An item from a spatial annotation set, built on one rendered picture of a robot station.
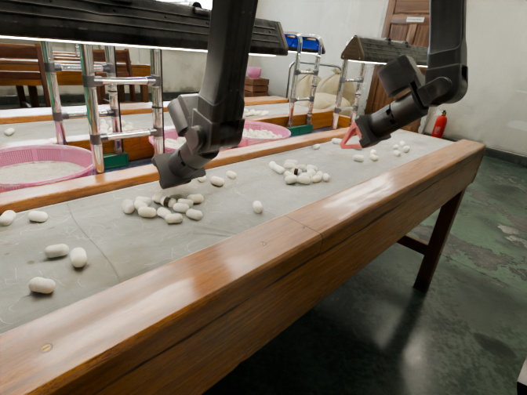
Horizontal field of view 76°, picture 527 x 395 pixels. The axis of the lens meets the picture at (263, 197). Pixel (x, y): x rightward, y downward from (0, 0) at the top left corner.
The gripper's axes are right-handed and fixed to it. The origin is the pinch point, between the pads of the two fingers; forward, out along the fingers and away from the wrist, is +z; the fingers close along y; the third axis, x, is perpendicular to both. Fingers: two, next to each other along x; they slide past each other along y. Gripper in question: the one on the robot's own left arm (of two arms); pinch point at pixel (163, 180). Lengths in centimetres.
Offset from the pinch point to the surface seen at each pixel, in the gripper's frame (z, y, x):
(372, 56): -25, -70, -17
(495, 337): -6, -116, 104
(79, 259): -14.1, 24.8, 11.6
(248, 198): -10.4, -12.4, 11.3
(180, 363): -23.8, 20.6, 29.5
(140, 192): 2.1, 5.1, 0.9
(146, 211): -7.7, 10.0, 6.9
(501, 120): 26, -479, 21
